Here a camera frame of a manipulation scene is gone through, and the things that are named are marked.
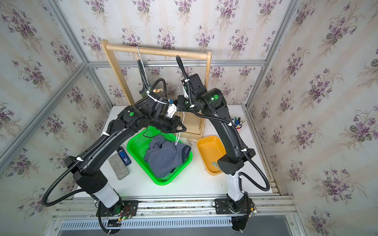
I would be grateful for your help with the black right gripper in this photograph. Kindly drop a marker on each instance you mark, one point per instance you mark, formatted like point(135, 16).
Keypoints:
point(180, 107)

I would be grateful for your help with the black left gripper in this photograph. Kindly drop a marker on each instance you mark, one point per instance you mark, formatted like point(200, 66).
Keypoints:
point(174, 127)

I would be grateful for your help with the grey blue tank top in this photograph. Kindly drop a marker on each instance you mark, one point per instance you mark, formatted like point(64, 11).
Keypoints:
point(164, 156)

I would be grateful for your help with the olive green tank top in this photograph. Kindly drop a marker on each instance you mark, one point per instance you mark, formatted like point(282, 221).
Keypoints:
point(143, 91)

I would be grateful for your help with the mint green clothespin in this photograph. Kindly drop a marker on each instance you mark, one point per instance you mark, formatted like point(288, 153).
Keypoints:
point(215, 167)

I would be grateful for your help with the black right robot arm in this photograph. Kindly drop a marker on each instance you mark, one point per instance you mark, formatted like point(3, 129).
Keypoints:
point(211, 105)

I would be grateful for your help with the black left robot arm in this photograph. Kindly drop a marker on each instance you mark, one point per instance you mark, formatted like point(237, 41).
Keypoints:
point(149, 111)

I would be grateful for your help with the yellow plastic tray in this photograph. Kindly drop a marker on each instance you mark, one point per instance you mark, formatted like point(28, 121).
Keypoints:
point(211, 149)

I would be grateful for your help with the green plastic basket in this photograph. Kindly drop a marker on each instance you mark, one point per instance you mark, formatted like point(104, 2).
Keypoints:
point(138, 145)

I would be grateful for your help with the pink pen cup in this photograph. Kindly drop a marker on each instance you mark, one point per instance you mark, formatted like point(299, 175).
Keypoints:
point(238, 122)

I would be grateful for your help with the blue black handheld device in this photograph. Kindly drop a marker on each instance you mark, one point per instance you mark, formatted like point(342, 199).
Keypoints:
point(123, 156)

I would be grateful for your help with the grey sponge block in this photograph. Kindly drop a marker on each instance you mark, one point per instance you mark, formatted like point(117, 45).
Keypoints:
point(120, 169)

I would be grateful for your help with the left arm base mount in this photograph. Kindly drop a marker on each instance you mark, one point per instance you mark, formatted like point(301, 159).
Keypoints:
point(113, 217)

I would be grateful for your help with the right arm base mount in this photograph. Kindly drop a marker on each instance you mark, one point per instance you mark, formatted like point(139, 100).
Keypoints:
point(240, 210)

